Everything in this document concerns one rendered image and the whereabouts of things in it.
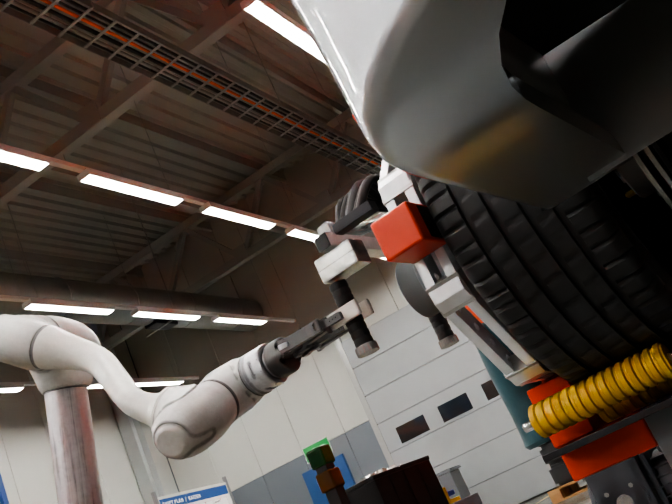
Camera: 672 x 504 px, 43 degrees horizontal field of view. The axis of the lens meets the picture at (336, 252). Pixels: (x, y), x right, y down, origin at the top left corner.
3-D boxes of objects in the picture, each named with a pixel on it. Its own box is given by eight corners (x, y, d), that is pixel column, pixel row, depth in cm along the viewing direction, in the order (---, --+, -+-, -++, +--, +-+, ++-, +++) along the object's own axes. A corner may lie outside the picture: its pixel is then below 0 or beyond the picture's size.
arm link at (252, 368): (248, 397, 165) (269, 384, 162) (231, 355, 168) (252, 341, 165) (277, 393, 173) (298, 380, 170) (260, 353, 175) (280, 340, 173)
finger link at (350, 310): (328, 316, 159) (326, 316, 158) (356, 298, 156) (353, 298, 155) (334, 330, 158) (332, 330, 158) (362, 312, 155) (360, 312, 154)
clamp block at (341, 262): (358, 260, 155) (347, 235, 157) (322, 284, 159) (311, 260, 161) (373, 261, 159) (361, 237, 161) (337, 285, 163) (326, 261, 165)
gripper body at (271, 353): (294, 377, 170) (328, 357, 166) (268, 381, 163) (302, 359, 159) (280, 344, 172) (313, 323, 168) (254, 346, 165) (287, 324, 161)
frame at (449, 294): (511, 378, 130) (366, 92, 147) (476, 397, 133) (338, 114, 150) (611, 358, 175) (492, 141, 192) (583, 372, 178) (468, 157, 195)
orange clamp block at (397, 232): (450, 241, 137) (424, 238, 129) (412, 265, 140) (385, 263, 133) (431, 204, 139) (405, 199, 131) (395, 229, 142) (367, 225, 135)
